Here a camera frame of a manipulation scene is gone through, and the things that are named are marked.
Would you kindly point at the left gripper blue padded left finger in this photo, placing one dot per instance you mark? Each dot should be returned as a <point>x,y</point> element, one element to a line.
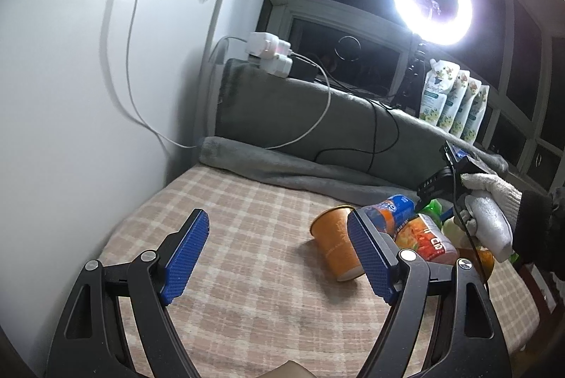
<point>179,253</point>

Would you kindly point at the white power strip with adapters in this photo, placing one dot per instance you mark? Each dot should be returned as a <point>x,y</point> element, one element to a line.
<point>273,53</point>

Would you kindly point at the plaid checked bed sheet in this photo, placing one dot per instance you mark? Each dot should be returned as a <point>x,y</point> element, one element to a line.
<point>260,294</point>

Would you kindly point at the white cream cup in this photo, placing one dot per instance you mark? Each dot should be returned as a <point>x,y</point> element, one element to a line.
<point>455,234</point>

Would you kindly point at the black sleeved forearm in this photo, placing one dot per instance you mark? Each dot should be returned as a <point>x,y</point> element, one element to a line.
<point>539,233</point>

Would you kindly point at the white knit gloved hand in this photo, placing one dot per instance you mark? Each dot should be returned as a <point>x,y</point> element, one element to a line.
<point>493,205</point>

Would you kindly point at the refill pouch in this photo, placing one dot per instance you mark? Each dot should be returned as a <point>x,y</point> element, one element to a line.
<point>468,110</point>
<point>476,115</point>
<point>456,97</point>
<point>438,83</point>

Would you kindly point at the window frame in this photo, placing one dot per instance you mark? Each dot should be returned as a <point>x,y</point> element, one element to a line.
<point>514,46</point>

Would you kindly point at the red white noodle cup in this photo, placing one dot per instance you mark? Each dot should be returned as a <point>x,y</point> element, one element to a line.
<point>422,235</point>

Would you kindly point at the grey fleece blanket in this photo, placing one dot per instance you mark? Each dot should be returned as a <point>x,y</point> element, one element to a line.
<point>301,135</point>

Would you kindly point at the orange paper cup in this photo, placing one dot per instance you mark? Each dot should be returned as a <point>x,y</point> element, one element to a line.
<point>329,230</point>

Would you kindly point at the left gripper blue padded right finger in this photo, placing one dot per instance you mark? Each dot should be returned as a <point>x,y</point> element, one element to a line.
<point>377,254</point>

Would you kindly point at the orange cup at right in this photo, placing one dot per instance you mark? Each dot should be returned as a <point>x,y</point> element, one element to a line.
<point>482,259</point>

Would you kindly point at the blue orange snack cup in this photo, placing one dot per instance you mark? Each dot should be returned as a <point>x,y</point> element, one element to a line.
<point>391,214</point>

